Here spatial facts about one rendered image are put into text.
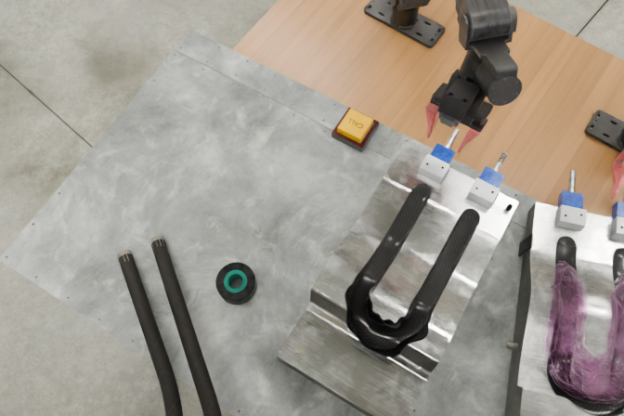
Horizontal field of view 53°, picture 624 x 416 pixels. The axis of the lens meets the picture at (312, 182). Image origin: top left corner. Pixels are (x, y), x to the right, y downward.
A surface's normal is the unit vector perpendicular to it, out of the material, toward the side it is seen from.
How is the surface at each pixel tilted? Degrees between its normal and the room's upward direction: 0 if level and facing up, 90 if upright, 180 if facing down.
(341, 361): 0
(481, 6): 1
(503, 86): 67
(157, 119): 0
